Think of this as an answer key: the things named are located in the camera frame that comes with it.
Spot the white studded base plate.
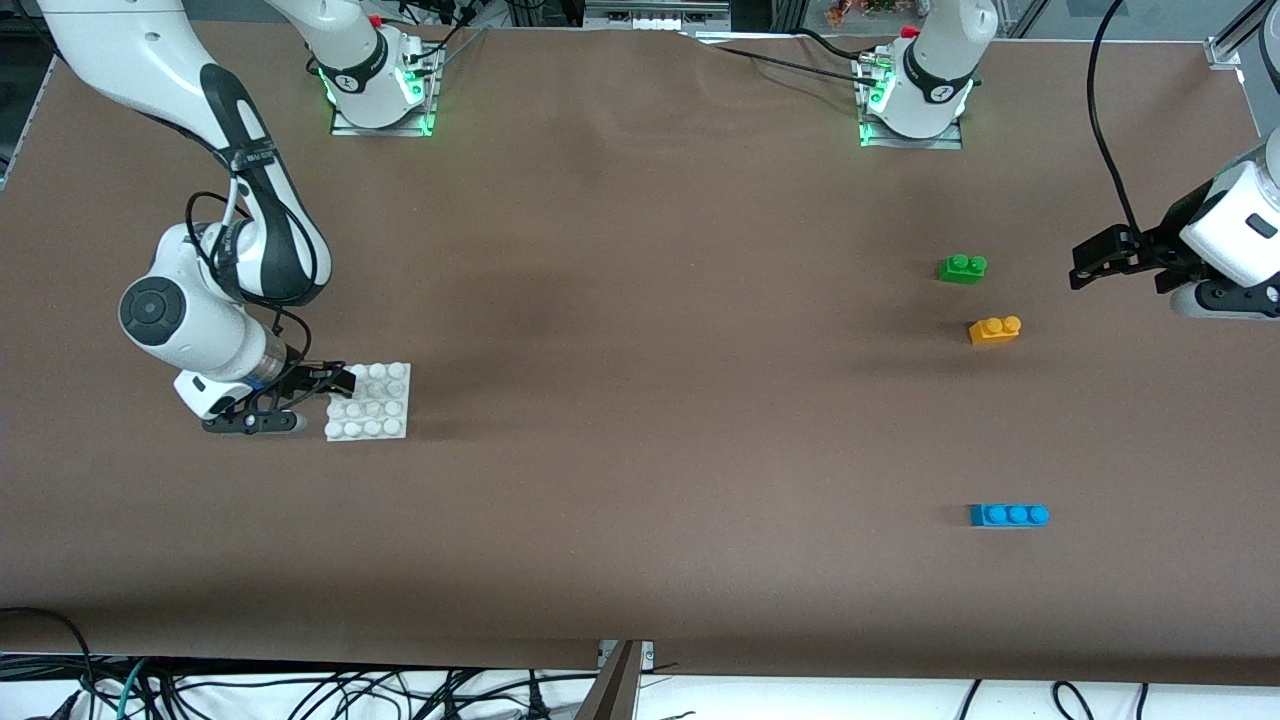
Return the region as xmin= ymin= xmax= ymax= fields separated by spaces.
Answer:
xmin=324 ymin=361 xmax=412 ymax=443

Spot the blue three-stud block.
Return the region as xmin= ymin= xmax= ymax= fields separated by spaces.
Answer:
xmin=968 ymin=503 xmax=1051 ymax=529

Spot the brown paper table cover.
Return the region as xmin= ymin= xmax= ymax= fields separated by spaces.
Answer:
xmin=0 ymin=18 xmax=1280 ymax=687

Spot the grey metal bar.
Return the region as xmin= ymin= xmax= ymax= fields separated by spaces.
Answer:
xmin=575 ymin=640 xmax=643 ymax=720

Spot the white power strip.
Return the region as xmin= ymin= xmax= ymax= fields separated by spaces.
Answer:
xmin=583 ymin=0 xmax=733 ymax=33

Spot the aluminium frame profile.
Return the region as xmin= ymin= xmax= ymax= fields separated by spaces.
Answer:
xmin=1205 ymin=0 xmax=1280 ymax=71

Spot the teal floor cable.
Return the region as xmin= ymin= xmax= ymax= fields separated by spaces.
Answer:
xmin=112 ymin=658 xmax=153 ymax=720

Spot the black base power cable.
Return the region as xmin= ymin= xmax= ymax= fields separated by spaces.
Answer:
xmin=700 ymin=40 xmax=883 ymax=79
xmin=418 ymin=22 xmax=493 ymax=71
xmin=793 ymin=27 xmax=881 ymax=63

